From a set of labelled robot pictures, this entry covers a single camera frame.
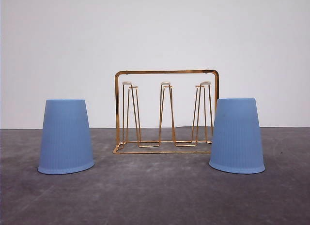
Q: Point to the blue ribbed cup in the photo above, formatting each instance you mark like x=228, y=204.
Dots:
x=66, y=146
x=237, y=140

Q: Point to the gold wire cup rack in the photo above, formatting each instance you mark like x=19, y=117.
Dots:
x=128, y=138

